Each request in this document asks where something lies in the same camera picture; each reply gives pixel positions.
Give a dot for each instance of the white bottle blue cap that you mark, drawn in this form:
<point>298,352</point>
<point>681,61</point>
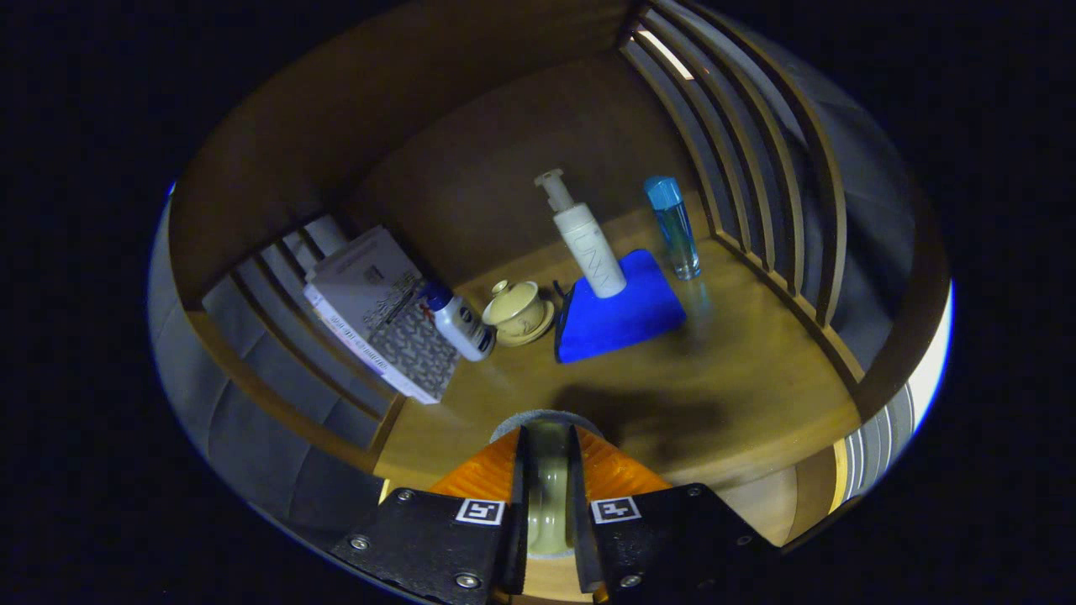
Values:
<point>464,328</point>

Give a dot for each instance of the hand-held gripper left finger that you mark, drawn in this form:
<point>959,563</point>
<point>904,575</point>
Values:
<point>420,538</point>

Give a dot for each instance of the yellow lidded teacup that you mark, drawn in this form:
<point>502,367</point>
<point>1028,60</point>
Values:
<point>514,311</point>

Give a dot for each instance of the wooden cabinet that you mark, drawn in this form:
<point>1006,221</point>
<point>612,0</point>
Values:
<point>336,126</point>

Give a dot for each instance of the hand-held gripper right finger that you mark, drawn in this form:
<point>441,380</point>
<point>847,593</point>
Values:
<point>681,538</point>

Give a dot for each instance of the blue folded cloth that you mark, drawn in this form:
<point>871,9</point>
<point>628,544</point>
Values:
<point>622,323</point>

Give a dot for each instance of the white pump bottle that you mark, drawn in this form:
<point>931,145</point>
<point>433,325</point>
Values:
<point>588,244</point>

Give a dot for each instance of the white grey appliance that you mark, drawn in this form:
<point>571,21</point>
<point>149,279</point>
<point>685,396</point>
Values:
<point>883,437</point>

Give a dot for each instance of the thick white book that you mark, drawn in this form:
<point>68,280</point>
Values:
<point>370,286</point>

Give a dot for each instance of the wooden countertop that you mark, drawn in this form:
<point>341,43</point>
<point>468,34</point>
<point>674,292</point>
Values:
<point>756,370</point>

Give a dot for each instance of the clear blue bottle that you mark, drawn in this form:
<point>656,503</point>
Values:
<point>675,227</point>

